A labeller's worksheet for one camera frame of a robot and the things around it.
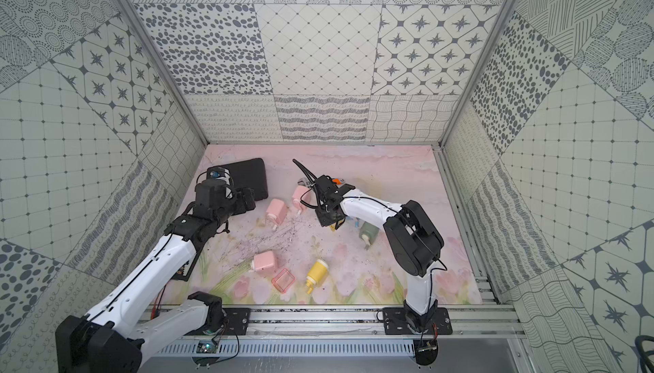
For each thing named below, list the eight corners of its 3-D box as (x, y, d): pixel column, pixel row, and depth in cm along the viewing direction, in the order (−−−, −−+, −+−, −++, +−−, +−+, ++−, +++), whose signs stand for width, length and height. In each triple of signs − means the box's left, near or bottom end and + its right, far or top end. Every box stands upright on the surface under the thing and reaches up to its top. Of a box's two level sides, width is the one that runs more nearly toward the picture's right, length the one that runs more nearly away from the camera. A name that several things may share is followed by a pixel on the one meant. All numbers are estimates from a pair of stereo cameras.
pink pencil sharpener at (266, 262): (259, 277, 84) (253, 270, 78) (259, 261, 87) (254, 253, 81) (277, 273, 84) (273, 266, 79) (277, 258, 88) (273, 250, 82)
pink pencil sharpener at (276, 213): (267, 228, 95) (262, 219, 89) (276, 208, 100) (272, 198, 95) (280, 231, 94) (276, 222, 88) (288, 211, 100) (285, 201, 94)
